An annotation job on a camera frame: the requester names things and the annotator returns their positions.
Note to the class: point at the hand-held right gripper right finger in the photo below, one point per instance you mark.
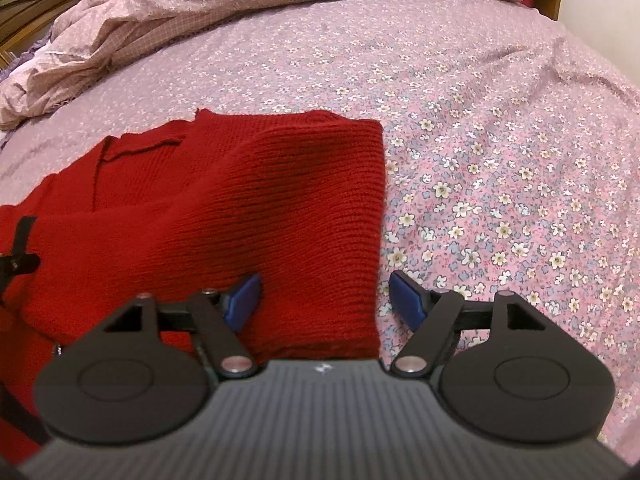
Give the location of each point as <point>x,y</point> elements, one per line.
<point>406,300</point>

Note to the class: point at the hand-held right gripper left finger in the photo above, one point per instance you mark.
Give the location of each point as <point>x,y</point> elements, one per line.
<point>242,302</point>

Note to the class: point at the red knit sweater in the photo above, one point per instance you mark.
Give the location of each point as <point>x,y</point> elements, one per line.
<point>275,200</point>

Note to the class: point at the floral bedsheet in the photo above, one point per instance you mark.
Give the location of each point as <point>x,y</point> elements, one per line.
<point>500,160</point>

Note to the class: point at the purple ruffled cloth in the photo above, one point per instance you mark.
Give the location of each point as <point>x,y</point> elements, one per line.
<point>20,57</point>

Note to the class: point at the dark wooden cabinet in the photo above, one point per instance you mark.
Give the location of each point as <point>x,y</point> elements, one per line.
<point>35,10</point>

